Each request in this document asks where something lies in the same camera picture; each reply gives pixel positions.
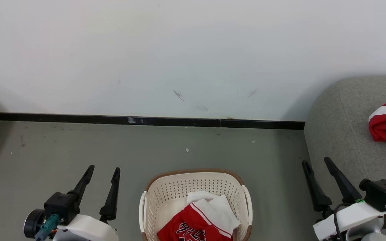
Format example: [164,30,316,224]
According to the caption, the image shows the thin black right gripper cable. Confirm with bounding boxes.
[333,203,349,241]

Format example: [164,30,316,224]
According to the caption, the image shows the left camera cable, teal plug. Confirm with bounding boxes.
[35,214,61,241]

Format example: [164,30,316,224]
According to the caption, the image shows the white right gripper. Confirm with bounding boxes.
[302,157,386,241]

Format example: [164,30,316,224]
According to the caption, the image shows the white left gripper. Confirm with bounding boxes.
[52,165,121,241]

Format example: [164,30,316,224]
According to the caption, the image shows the grey fabric sofa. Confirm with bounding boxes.
[304,76,386,241]

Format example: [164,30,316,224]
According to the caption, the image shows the cream perforated basket, brown rim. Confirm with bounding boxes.
[139,169,253,241]

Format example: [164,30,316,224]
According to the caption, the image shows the red jersey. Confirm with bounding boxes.
[157,191,241,241]

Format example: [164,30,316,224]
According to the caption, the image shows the black wall baseboard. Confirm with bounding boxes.
[0,112,306,130]

